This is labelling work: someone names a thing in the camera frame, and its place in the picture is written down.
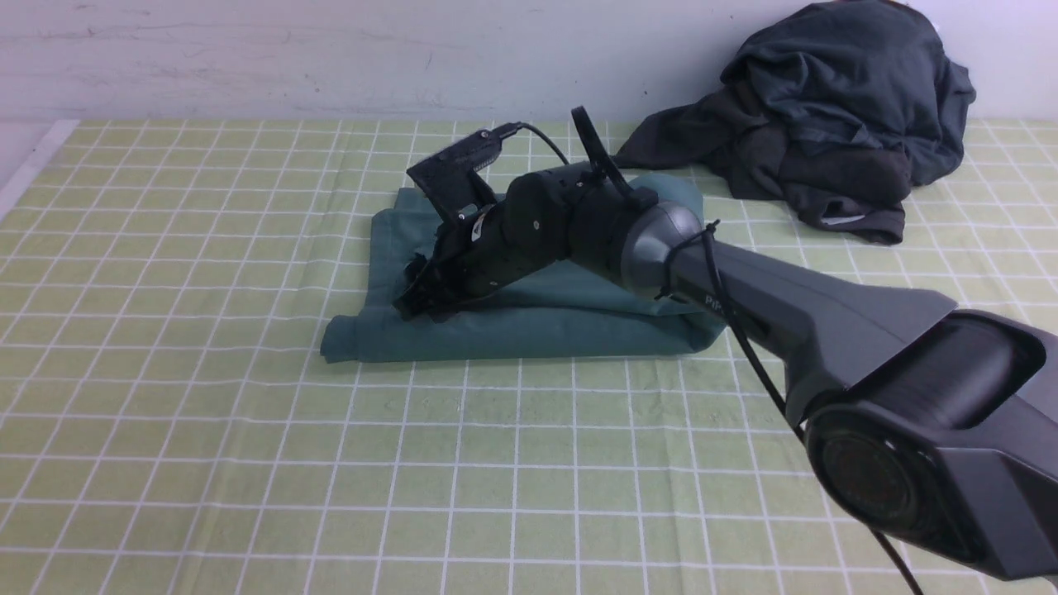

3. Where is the green checkered tablecloth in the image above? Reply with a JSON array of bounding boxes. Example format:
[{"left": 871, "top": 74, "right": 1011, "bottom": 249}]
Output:
[{"left": 0, "top": 120, "right": 1058, "bottom": 595}]

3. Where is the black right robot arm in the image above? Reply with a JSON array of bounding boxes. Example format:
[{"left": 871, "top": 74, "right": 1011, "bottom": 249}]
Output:
[{"left": 394, "top": 159, "right": 1057, "bottom": 581}]

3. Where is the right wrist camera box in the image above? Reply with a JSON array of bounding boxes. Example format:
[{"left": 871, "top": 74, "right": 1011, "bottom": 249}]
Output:
[{"left": 407, "top": 129, "right": 503, "bottom": 226}]

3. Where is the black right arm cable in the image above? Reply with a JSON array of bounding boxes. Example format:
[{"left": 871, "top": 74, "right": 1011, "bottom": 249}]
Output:
[{"left": 494, "top": 106, "right": 927, "bottom": 595}]

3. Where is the green long sleeve shirt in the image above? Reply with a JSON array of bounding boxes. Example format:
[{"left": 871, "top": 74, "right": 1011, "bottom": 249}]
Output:
[{"left": 320, "top": 188, "right": 725, "bottom": 363}]

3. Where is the dark brown crumpled garment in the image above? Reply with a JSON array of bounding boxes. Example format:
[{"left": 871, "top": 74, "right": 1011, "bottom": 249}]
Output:
[{"left": 613, "top": 83, "right": 912, "bottom": 245}]

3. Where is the dark grey-blue crumpled garment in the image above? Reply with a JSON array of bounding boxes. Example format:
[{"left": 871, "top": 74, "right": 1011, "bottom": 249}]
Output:
[{"left": 719, "top": 1, "right": 975, "bottom": 186}]

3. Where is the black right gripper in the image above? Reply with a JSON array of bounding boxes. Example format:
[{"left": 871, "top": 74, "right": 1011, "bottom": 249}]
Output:
[{"left": 393, "top": 198, "right": 570, "bottom": 323}]

